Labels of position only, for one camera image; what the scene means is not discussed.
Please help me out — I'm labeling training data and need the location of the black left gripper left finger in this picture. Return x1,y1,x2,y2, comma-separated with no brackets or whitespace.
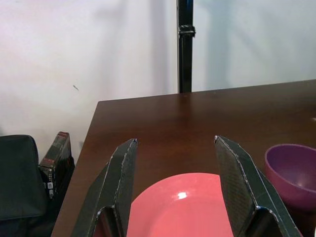
71,138,138,237

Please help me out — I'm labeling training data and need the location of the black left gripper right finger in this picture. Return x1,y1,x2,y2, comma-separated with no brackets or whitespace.
214,135,305,237

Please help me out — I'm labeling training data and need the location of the purple bowl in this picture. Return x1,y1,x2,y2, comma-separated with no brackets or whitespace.
264,144,316,212

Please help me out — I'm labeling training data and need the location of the pink round plate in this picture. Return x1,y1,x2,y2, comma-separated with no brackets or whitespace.
93,172,235,237

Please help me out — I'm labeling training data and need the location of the black box with red print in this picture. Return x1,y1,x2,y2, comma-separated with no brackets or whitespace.
39,131,76,201

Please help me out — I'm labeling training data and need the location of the dark wooden table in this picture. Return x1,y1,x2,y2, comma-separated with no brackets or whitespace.
50,79,316,237

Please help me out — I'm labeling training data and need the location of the black upright pole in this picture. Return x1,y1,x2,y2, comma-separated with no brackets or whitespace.
176,0,197,94

